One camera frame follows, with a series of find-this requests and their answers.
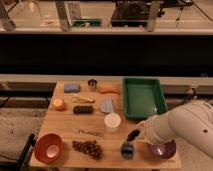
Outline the dark brush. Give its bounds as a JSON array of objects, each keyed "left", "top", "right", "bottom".
[{"left": 120, "top": 139, "right": 136, "bottom": 160}]

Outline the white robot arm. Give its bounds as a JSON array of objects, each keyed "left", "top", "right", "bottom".
[{"left": 127, "top": 100, "right": 213, "bottom": 159}]

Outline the blue plastic cup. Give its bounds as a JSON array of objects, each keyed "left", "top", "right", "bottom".
[{"left": 119, "top": 139, "right": 137, "bottom": 160}]

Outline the small metal cup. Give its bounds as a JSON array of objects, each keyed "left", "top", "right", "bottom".
[{"left": 88, "top": 79, "right": 97, "bottom": 91}]

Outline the white round container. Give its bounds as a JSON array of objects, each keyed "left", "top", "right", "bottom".
[{"left": 104, "top": 113, "right": 121, "bottom": 131}]

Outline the purple bowl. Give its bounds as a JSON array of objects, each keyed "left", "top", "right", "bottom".
[{"left": 147, "top": 140, "right": 176, "bottom": 160}]

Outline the green plastic tray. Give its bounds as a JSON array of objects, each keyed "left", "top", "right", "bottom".
[{"left": 122, "top": 78, "right": 167, "bottom": 121}]

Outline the grey blue cloth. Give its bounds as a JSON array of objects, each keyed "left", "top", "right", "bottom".
[{"left": 100, "top": 98, "right": 115, "bottom": 114}]

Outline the bunch of dark grapes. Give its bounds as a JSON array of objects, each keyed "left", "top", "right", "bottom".
[{"left": 72, "top": 140, "right": 102, "bottom": 160}]

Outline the orange carrot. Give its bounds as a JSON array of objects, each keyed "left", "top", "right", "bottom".
[{"left": 98, "top": 87, "right": 120, "bottom": 94}]

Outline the small metal tool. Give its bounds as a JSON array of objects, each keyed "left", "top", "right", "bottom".
[{"left": 78, "top": 129, "right": 103, "bottom": 137}]

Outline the black rectangular block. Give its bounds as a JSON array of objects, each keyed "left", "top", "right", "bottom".
[{"left": 73, "top": 106, "right": 93, "bottom": 114}]

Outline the yellow banana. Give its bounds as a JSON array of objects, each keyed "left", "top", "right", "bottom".
[{"left": 72, "top": 96, "right": 95, "bottom": 103}]

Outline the blue sponge block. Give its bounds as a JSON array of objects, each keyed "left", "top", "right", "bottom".
[{"left": 64, "top": 83, "right": 80, "bottom": 93}]

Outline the orange fruit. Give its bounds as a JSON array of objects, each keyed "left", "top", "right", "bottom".
[{"left": 53, "top": 98, "right": 65, "bottom": 111}]

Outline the orange bowl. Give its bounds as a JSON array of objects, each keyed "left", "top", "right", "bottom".
[{"left": 34, "top": 134, "right": 64, "bottom": 164}]

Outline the black chair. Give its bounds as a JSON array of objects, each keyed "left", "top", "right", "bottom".
[{"left": 16, "top": 134, "right": 36, "bottom": 171}]

